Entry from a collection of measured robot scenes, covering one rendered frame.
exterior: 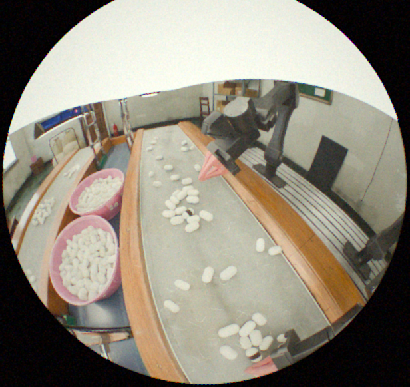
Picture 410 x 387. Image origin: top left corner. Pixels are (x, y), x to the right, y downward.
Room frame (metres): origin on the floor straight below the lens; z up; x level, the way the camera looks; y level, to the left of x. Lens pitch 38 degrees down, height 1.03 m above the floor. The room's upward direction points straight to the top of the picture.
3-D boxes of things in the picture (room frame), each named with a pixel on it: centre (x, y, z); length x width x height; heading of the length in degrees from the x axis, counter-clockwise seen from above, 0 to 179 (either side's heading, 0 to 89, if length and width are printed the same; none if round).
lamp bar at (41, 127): (0.59, 0.84, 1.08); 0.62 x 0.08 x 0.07; 21
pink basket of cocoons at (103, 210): (0.30, 0.42, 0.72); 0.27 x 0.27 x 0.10
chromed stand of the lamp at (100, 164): (0.63, 0.76, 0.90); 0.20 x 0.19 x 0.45; 21
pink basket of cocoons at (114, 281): (0.04, 0.32, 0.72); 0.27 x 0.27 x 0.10
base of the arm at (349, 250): (-0.02, -0.58, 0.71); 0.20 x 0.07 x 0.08; 25
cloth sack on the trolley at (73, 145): (1.82, 2.77, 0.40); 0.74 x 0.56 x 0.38; 26
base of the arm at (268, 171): (0.52, -0.32, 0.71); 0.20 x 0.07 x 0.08; 25
